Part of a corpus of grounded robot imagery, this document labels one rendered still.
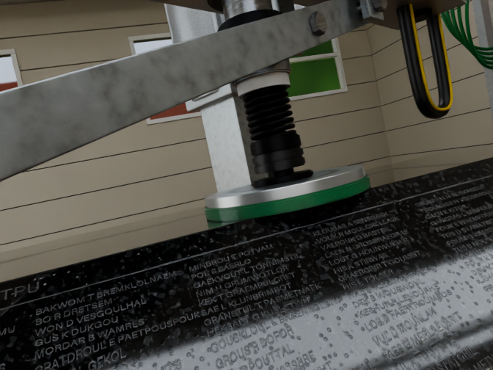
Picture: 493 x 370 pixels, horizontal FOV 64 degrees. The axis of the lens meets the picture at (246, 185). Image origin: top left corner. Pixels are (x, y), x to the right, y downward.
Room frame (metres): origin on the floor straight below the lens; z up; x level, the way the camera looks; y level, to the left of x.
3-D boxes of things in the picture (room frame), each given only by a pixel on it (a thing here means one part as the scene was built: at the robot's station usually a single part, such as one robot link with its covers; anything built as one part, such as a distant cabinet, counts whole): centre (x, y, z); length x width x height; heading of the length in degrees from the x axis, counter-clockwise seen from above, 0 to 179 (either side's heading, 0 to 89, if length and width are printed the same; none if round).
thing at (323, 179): (0.53, -0.05, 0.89); 0.21 x 0.21 x 0.01
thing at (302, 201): (0.53, -0.05, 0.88); 0.22 x 0.22 x 0.04
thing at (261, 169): (0.53, -0.05, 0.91); 0.07 x 0.07 x 0.01
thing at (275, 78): (0.53, -0.05, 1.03); 0.07 x 0.07 x 0.04
